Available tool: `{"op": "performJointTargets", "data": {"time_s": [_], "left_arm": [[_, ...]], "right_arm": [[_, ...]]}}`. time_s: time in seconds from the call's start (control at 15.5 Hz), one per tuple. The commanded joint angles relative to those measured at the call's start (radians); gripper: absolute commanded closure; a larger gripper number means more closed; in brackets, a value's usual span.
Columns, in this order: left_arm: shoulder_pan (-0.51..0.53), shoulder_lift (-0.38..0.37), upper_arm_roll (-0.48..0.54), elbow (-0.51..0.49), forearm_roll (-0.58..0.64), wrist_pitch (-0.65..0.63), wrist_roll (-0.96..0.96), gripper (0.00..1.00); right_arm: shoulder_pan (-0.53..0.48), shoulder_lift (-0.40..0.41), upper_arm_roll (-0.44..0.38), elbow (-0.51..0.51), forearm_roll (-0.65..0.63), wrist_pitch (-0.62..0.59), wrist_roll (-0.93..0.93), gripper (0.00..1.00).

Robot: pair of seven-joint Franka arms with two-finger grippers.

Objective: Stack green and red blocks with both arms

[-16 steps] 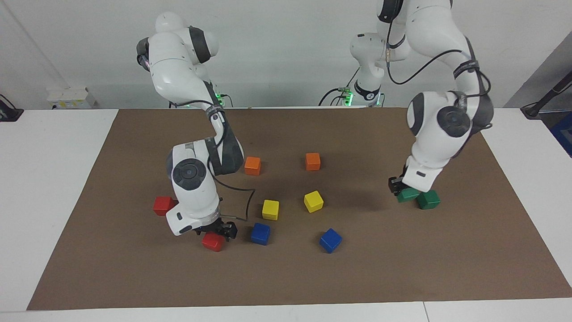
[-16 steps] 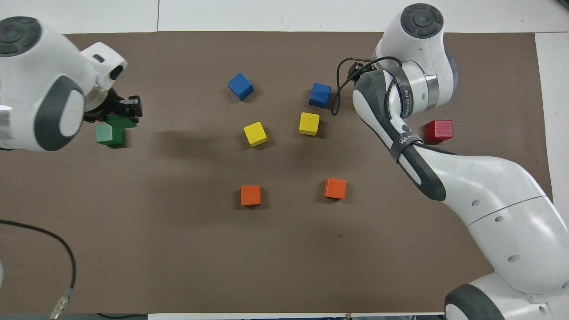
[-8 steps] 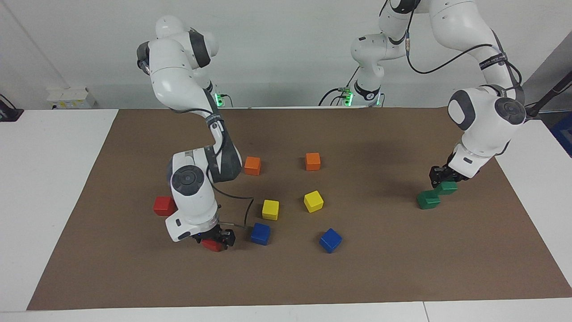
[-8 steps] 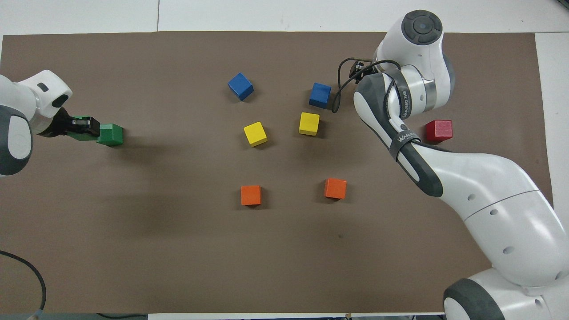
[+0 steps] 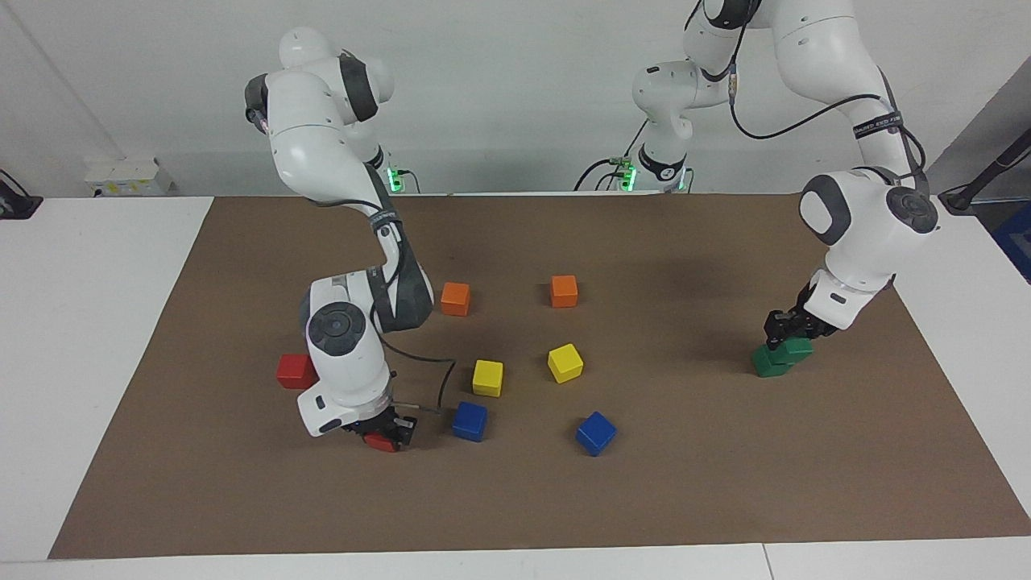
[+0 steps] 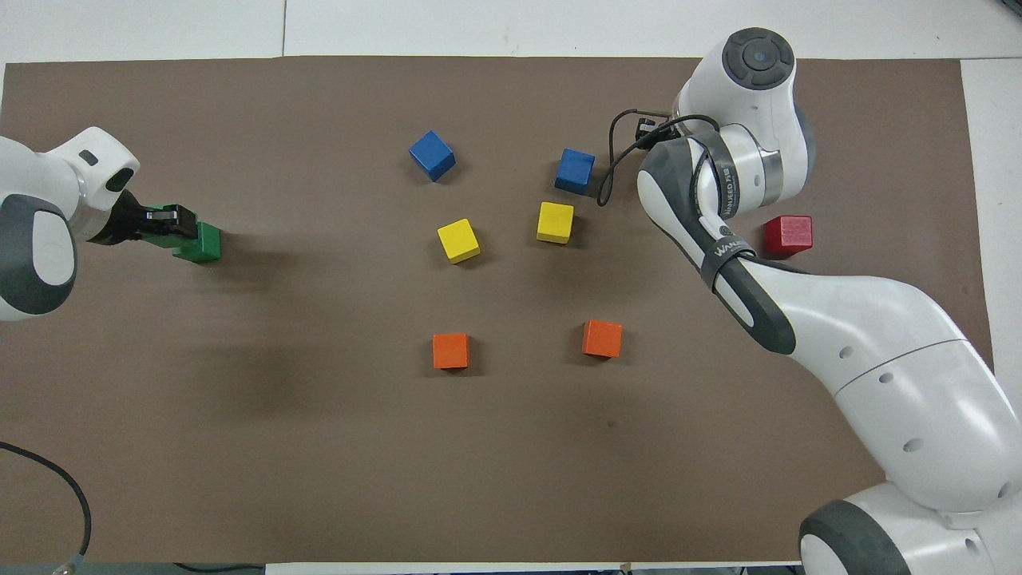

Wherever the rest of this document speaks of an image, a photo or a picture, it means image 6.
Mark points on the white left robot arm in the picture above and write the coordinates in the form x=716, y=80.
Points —
x=40, y=239

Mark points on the brown paper table mat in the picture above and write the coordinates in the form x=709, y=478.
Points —
x=319, y=447

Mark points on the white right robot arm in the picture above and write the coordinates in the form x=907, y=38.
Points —
x=878, y=343

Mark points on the blue wooden block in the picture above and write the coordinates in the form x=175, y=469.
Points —
x=575, y=170
x=432, y=156

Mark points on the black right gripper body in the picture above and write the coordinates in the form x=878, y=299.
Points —
x=648, y=128

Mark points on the red wooden block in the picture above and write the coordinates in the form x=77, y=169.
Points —
x=789, y=235

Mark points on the orange wooden block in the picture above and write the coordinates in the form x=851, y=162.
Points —
x=603, y=339
x=451, y=350

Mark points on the green wooden block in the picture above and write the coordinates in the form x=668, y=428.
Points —
x=206, y=243
x=165, y=210

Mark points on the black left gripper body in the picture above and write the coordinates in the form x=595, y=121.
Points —
x=128, y=222

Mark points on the yellow wooden block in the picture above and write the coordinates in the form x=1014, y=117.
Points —
x=459, y=240
x=555, y=222

